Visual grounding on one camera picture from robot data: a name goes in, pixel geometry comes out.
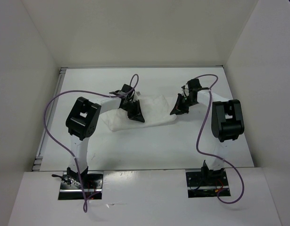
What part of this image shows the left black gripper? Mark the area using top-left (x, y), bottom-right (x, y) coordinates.
top-left (121, 100), bottom-right (145, 123)

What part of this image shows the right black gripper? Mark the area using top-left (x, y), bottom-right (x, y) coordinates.
top-left (171, 93), bottom-right (198, 115)

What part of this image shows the white pleated skirt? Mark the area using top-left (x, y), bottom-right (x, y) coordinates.
top-left (100, 95), bottom-right (176, 132)

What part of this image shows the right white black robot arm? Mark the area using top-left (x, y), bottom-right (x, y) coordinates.
top-left (170, 78), bottom-right (244, 185)

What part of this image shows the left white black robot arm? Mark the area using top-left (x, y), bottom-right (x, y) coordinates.
top-left (66, 84), bottom-right (145, 188)

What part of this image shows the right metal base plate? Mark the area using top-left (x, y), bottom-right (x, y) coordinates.
top-left (185, 169), bottom-right (231, 198)

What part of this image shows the metal base plate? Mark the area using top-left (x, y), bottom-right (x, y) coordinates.
top-left (185, 169), bottom-right (231, 198)
top-left (58, 171), bottom-right (104, 201)

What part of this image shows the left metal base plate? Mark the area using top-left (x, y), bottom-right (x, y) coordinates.
top-left (58, 171), bottom-right (104, 201)

